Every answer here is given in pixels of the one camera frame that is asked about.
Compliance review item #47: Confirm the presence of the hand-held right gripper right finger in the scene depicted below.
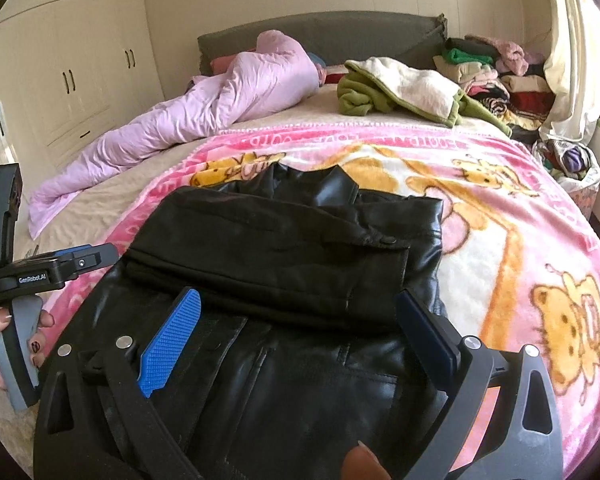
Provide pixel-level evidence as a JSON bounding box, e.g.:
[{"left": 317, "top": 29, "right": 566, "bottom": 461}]
[{"left": 396, "top": 287, "right": 565, "bottom": 480}]

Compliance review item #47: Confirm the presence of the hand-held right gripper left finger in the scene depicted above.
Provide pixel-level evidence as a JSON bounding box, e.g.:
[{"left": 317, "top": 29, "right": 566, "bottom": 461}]
[{"left": 32, "top": 286, "right": 203, "bottom": 480}]

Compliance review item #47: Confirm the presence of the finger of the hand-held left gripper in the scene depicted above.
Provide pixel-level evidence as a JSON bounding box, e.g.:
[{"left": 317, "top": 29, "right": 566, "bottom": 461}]
[
  {"left": 75, "top": 243, "right": 119, "bottom": 277},
  {"left": 55, "top": 245, "right": 94, "bottom": 262}
]

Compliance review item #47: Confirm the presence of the black leather jacket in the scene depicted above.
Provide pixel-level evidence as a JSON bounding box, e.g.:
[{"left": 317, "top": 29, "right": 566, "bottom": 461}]
[{"left": 47, "top": 162, "right": 461, "bottom": 480}]

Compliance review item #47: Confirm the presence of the basket of crumpled clothes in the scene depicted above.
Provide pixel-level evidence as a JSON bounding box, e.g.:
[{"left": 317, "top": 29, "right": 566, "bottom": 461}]
[{"left": 532, "top": 137, "right": 600, "bottom": 221}]

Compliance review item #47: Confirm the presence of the pile of folded clothes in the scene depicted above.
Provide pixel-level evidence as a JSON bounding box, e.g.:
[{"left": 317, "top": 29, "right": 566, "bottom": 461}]
[{"left": 432, "top": 35, "right": 556, "bottom": 146}]

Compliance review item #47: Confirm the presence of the person's right hand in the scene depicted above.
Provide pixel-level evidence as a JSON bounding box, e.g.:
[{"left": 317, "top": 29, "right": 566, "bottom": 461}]
[{"left": 342, "top": 442, "right": 391, "bottom": 480}]

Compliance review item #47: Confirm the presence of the pink printed blanket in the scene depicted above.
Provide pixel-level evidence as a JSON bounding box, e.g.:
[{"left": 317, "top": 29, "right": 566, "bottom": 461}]
[{"left": 45, "top": 119, "right": 600, "bottom": 480}]

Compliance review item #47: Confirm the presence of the light pink quilt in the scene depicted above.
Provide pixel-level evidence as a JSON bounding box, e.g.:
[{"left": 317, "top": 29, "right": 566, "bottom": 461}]
[{"left": 28, "top": 30, "right": 326, "bottom": 238}]

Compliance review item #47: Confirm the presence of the cream wardrobe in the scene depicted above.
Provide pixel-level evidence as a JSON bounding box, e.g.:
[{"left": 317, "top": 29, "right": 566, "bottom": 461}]
[{"left": 0, "top": 0, "right": 166, "bottom": 201}]

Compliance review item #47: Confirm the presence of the pink pillow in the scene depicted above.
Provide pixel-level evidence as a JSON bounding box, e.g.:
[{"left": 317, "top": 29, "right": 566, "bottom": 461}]
[{"left": 210, "top": 50, "right": 257, "bottom": 76}]

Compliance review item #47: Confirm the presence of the green and white fleece blanket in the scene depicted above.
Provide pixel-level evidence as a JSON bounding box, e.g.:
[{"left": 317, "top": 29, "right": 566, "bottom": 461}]
[{"left": 336, "top": 56, "right": 513, "bottom": 136}]

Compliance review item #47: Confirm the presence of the grey padded headboard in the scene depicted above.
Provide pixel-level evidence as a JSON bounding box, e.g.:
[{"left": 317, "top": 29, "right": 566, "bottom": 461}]
[{"left": 197, "top": 11, "right": 448, "bottom": 78}]

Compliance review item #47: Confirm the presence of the cream curtain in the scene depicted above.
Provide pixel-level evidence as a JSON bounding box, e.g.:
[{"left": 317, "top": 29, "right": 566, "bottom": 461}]
[{"left": 537, "top": 0, "right": 600, "bottom": 146}]

